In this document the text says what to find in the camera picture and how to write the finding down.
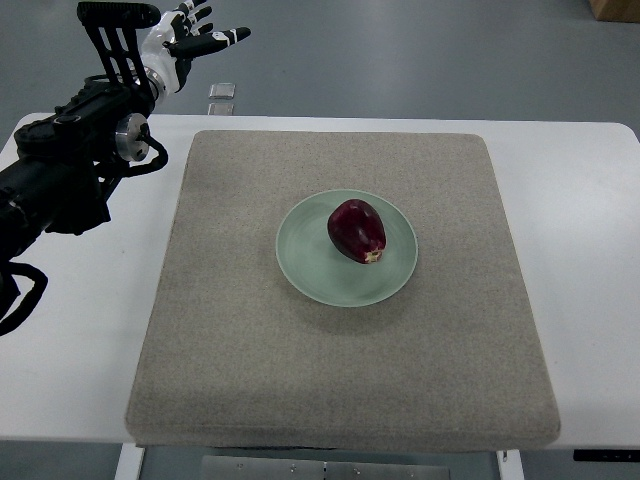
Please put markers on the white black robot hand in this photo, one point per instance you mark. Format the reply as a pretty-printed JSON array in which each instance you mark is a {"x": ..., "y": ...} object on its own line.
[{"x": 182, "y": 35}]

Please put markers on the dark red apple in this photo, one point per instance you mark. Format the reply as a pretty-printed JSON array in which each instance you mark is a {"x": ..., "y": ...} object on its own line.
[{"x": 357, "y": 232}]

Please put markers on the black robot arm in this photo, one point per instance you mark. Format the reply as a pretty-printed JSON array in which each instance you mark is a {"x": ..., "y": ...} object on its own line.
[{"x": 70, "y": 163}]

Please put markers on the lower floor socket plate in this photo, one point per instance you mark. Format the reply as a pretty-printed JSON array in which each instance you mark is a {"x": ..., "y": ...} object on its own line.
[{"x": 220, "y": 109}]

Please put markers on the pale green plate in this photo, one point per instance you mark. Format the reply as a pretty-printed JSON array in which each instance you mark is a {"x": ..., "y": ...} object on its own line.
[{"x": 311, "y": 263}]

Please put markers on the beige fabric mat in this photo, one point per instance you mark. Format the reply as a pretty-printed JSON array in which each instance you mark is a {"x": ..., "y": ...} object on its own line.
[{"x": 236, "y": 356}]

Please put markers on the white left table leg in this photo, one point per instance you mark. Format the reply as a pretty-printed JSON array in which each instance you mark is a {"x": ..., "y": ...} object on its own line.
[{"x": 130, "y": 462}]

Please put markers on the white table leg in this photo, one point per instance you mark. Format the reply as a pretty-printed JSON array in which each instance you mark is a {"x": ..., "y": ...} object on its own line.
[
  {"x": 130, "y": 462},
  {"x": 510, "y": 465}
]

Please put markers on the cardboard box corner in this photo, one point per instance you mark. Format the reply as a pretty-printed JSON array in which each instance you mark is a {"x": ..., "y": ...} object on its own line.
[{"x": 625, "y": 11}]

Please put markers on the white right table leg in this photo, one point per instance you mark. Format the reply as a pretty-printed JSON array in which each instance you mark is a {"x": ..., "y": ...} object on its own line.
[{"x": 510, "y": 465}]

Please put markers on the black table control panel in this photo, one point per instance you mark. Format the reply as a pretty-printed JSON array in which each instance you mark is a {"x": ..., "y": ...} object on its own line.
[{"x": 606, "y": 455}]

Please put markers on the metal base plate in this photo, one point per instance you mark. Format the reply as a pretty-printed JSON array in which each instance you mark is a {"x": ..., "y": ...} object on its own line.
[{"x": 227, "y": 467}]

